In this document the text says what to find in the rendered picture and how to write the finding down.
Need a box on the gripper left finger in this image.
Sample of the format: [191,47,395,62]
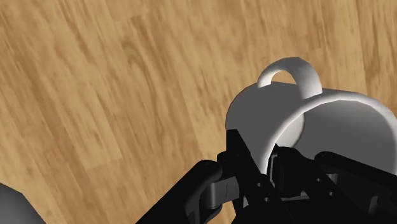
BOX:
[135,129,281,224]

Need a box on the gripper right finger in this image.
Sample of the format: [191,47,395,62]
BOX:
[267,145,397,224]

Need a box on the white mug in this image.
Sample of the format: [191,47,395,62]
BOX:
[225,57,397,176]

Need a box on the grey rounded object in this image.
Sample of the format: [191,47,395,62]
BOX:
[0,183,46,224]

